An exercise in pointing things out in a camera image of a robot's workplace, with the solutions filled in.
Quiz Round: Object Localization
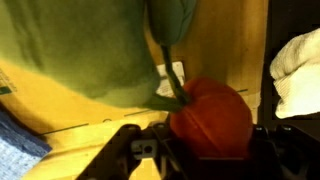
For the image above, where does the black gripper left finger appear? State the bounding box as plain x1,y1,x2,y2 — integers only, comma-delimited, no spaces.
77,123,187,180

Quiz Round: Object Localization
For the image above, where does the white terry towel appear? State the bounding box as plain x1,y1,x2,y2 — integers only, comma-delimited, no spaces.
270,29,320,119

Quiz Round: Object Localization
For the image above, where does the large cardboard box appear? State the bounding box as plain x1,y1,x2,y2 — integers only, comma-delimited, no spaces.
0,0,266,180

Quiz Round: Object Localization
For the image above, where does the blue sponge cloth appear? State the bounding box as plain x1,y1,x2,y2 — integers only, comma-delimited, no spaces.
0,112,52,180

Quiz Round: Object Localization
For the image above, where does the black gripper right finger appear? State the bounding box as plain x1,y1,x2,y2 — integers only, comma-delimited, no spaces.
249,125,320,180

